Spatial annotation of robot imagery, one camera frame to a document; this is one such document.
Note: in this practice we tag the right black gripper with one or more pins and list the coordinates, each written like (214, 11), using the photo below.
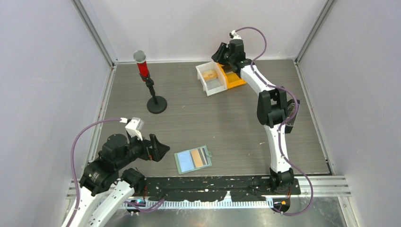
(217, 56)

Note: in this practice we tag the black metronome clear cover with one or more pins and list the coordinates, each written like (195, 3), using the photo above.
(291, 115)

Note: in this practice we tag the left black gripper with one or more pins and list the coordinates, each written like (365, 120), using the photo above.
(155, 152)

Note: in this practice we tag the green card holder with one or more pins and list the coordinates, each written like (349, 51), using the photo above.
(185, 162)

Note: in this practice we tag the orange card in holder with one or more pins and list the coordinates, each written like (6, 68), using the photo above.
(197, 158)

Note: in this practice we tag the red grey microphone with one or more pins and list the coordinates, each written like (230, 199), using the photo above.
(140, 59)

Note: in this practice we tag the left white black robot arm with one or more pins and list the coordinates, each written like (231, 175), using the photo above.
(106, 183)

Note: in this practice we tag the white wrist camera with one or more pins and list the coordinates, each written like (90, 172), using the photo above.
(234, 36)
(133, 127)

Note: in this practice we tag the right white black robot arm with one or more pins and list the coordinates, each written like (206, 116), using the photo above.
(272, 109)

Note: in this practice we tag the orange plastic bin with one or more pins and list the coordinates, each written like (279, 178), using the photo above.
(232, 79)

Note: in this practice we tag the black microphone stand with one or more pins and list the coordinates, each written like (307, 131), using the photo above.
(156, 104)

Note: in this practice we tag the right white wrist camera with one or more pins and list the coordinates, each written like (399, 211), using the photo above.
(234, 36)

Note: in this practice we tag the white plastic bin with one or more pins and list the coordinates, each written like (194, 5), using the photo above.
(213, 86)

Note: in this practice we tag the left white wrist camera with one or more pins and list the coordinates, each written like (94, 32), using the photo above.
(133, 127)

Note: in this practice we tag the orange card in white bin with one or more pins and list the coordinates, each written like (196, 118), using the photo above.
(209, 75)

